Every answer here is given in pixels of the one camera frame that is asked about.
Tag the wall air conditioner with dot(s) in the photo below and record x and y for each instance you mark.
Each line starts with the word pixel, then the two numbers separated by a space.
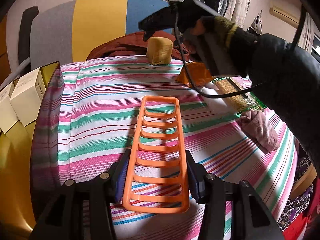
pixel 288 13

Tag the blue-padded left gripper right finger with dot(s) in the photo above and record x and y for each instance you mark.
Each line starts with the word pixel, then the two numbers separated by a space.
pixel 251 219

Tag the grey yellow blue chair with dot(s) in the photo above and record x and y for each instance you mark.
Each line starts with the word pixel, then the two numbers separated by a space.
pixel 70 31

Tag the white foam sponge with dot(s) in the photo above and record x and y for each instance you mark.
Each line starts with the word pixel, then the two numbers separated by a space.
pixel 217 106

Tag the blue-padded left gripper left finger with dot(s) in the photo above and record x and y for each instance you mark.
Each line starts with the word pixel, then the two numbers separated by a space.
pixel 63 215

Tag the pink floral curtain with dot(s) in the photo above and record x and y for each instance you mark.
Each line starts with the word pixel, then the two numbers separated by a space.
pixel 236 11

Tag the person's dark sleeved forearm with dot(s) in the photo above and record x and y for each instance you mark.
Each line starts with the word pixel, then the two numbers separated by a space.
pixel 285 77

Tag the dark red jacket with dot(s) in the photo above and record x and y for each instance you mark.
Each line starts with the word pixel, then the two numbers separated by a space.
pixel 133 44

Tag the orange snack packet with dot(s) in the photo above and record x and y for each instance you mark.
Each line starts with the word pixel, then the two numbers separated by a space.
pixel 198 72

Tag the right window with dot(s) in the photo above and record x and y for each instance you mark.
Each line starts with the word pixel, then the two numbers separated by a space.
pixel 315 50

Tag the green cracker packet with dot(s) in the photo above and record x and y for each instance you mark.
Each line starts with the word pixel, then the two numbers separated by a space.
pixel 242 102

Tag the orange plastic rack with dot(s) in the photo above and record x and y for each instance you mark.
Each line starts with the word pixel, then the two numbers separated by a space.
pixel 158 158

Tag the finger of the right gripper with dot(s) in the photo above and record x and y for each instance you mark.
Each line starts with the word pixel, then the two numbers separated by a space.
pixel 157 20
pixel 148 34

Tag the small tan sponge cube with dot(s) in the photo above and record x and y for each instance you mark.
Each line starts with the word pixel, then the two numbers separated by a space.
pixel 159 50

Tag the cream cardboard box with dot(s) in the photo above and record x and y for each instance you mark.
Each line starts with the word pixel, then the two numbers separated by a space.
pixel 27 96
pixel 8 116

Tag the pink sock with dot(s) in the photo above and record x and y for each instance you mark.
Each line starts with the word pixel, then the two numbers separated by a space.
pixel 257 126

